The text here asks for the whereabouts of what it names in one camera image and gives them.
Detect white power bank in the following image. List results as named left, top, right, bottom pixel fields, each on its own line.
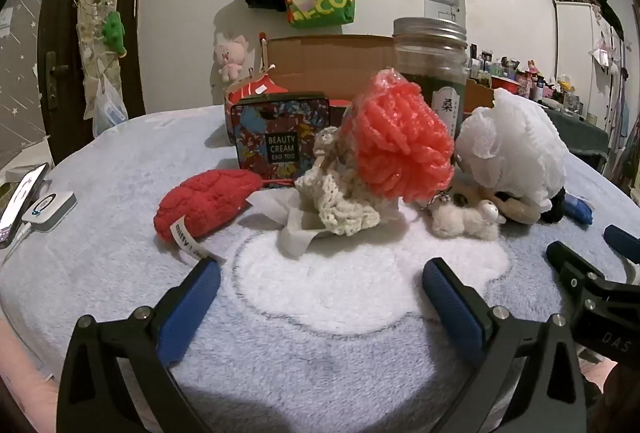
left=21, top=190, right=78, bottom=232

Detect clear plastic bag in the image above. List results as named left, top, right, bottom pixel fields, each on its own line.
left=92, top=76, right=128, bottom=139

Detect blue plastic object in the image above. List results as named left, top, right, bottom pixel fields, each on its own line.
left=562, top=196, right=594, bottom=225

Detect smartphone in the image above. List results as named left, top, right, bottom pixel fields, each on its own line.
left=0, top=162, right=51, bottom=249

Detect floral tin box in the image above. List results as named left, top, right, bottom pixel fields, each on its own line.
left=230, top=92, right=331, bottom=181

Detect white crochet cloth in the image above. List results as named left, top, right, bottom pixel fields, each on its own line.
left=295, top=126, right=383, bottom=236

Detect green dinosaur plush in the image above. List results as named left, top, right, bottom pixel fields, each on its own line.
left=102, top=10, right=127, bottom=53

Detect white wardrobe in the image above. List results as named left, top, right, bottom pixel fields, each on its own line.
left=552, top=0, right=626, bottom=149

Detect green jar with metal lid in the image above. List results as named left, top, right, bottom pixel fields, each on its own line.
left=392, top=17, right=469, bottom=134

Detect person's right forearm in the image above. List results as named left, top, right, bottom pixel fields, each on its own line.
left=582, top=355, right=640, bottom=433

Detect hanging clothes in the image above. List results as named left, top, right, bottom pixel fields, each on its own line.
left=590, top=10, right=640, bottom=194

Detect coral mesh bath pouf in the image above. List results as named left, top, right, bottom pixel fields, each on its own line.
left=345, top=68, right=456, bottom=204

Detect red knit pouch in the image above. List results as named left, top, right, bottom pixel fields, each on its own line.
left=153, top=169, right=263, bottom=264

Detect white fluffy rabbit scrunchie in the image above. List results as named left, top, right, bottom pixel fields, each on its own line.
left=430, top=199, right=507, bottom=241

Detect metal door handle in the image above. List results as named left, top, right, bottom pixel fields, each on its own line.
left=45, top=52, right=68, bottom=114

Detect pink pig plush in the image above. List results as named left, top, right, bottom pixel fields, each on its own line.
left=214, top=34, right=249, bottom=83

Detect white mesh bath pouf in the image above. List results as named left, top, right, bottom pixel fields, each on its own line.
left=455, top=88, right=567, bottom=214

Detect hanging clear pocket organizer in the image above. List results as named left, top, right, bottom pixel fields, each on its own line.
left=72, top=0, right=131, bottom=134

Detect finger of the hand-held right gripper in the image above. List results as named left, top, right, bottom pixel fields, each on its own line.
left=603, top=224, right=640, bottom=264
left=546, top=241, right=606, bottom=299

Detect cardboard box with red inside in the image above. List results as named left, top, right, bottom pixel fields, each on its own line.
left=223, top=34, right=498, bottom=134

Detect table with green cloth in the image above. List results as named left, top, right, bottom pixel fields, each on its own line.
left=470, top=78, right=608, bottom=169

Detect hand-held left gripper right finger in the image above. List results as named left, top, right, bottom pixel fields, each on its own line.
left=422, top=257, right=587, bottom=433

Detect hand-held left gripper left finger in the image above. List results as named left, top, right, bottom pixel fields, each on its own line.
left=56, top=257, right=222, bottom=433

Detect red basin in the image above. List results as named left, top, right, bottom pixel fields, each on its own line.
left=492, top=76, right=523, bottom=96

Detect row of small bottles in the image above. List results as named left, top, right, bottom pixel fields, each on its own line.
left=467, top=46, right=586, bottom=116

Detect pink bed sheet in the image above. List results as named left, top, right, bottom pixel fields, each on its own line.
left=0, top=313, right=56, bottom=396

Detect white charging cable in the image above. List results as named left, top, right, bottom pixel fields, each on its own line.
left=0, top=223, right=35, bottom=266

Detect dark brown door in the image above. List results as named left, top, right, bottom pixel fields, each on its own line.
left=37, top=0, right=151, bottom=164

